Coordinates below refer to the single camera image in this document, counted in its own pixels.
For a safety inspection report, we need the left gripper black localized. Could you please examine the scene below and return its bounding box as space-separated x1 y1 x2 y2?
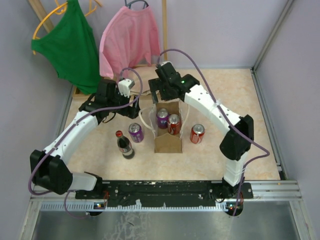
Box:
107 87 142 119

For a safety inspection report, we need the purple fanta can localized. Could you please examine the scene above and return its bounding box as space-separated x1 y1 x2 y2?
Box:
128 123 144 143
156 108 170 129

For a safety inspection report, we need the red cola can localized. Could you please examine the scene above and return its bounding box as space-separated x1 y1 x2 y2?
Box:
167 114 182 135
190 123 205 144

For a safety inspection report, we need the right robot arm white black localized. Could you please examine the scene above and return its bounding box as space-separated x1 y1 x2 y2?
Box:
148 61 254 198

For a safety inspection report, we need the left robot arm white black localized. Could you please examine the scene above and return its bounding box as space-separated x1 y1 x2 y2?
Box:
28 79 140 199

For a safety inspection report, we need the folded beige cloth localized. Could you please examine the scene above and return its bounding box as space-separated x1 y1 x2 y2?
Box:
127 66 158 96

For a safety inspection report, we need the glass cola bottle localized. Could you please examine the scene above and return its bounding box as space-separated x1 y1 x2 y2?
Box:
115 130 135 160

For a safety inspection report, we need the pink t-shirt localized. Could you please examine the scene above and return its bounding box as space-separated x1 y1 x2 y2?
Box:
99 6 161 79

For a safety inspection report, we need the green tank top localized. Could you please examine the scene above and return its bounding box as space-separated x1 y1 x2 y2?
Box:
31 0 101 95

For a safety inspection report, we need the grey clothes hanger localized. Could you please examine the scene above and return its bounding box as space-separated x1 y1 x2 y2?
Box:
124 0 149 11

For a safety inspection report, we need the yellow clothes hanger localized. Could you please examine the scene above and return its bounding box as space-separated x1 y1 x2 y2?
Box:
32 0 104 55

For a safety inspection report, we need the wooden clothes rack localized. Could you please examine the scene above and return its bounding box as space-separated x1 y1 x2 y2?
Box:
27 0 168 100

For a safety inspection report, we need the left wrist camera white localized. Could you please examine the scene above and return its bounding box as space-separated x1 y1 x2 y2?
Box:
117 78 135 98

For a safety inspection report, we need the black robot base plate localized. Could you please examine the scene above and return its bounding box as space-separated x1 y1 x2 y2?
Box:
75 177 253 207

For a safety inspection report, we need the white cable duct strip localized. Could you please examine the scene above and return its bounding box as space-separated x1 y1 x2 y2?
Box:
39 200 236 213

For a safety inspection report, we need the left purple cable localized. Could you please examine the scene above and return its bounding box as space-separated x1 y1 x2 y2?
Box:
28 67 144 220

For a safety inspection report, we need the purple cable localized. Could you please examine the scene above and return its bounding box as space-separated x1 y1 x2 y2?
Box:
156 48 271 217
28 67 144 220

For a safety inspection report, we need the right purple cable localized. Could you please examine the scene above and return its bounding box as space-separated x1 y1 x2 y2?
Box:
156 48 271 217

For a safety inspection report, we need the aluminium frame rail front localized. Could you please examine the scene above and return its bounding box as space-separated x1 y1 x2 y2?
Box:
30 180 302 202

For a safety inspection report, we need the aluminium corner post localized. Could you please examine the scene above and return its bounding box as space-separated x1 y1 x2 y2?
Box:
251 0 296 73

